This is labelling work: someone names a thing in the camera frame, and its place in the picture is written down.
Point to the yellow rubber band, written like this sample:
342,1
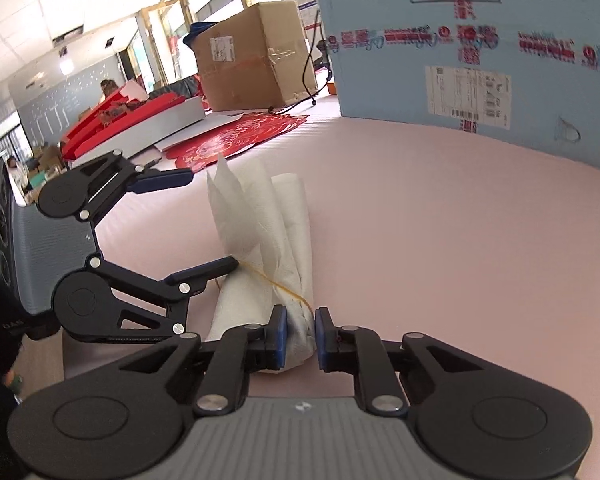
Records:
248,295

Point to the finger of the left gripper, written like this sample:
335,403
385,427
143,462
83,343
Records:
89,191
104,303

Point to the taped brown cardboard box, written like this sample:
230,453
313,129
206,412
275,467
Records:
255,59

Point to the white fabric shopping bag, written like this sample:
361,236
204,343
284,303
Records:
265,220

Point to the large light blue carton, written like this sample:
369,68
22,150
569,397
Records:
526,72

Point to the orange flat box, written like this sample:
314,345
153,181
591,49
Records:
333,89

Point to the red gift boxes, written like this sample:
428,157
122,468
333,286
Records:
110,118

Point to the black marker pen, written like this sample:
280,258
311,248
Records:
151,163

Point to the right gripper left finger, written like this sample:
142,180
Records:
229,362

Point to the red paper-cut decoration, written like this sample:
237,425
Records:
231,139

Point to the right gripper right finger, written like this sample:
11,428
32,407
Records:
360,353

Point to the white flat box lid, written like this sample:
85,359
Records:
156,128

